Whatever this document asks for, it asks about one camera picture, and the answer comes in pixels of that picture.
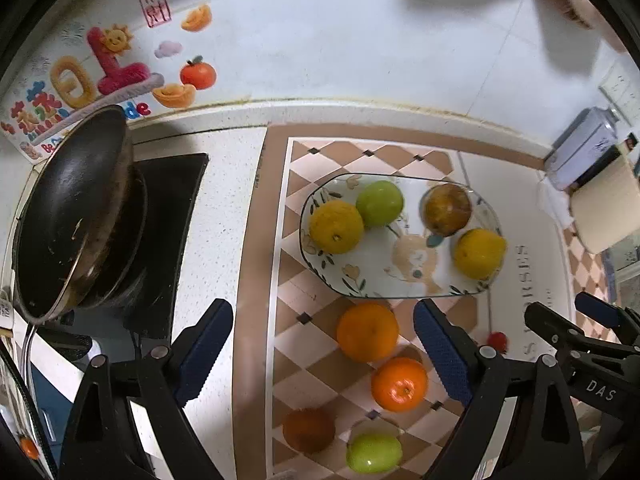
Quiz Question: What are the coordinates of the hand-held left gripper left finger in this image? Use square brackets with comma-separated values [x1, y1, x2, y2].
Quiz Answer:
[59, 298, 235, 480]

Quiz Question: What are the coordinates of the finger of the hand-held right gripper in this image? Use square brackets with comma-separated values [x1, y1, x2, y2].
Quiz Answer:
[523, 301, 589, 357]
[574, 291, 640, 347]

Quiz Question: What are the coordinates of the colourful wall sticker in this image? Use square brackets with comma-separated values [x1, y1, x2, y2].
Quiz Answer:
[0, 0, 218, 162]

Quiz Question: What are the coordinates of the large orange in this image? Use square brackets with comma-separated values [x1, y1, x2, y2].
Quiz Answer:
[336, 302, 400, 364]

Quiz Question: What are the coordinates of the brown round fruit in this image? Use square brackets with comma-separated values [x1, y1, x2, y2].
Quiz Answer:
[282, 408, 336, 453]
[422, 183, 473, 237]

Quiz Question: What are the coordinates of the white crumpled cloth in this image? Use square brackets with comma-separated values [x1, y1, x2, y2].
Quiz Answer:
[536, 180, 576, 231]

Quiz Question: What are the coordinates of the white wall socket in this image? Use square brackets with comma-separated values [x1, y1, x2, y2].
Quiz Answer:
[599, 66, 637, 112]

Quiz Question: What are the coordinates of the small orange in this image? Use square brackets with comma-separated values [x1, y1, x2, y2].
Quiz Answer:
[370, 357, 429, 413]

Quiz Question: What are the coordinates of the brown checkered mat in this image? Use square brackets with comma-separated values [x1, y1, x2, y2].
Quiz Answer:
[231, 122, 593, 480]

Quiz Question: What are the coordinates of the yellow orange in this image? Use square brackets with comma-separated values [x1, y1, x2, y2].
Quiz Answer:
[309, 200, 365, 255]
[451, 228, 507, 281]

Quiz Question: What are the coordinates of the beige board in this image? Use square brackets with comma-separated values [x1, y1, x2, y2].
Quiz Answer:
[569, 157, 640, 255]

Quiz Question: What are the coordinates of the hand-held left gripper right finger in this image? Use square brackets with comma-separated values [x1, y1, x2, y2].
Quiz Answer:
[412, 298, 587, 480]

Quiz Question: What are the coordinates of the green apple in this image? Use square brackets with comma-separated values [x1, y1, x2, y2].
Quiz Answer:
[346, 432, 404, 474]
[356, 180, 405, 228]

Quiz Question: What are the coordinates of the black wok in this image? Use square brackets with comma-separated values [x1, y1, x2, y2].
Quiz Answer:
[11, 104, 149, 480]

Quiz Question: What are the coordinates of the floral patterned glass plate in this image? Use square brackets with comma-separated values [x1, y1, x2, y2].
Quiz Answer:
[299, 172, 502, 300]

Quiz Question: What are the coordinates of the black gas stove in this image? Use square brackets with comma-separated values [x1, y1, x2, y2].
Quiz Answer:
[70, 152, 210, 342]

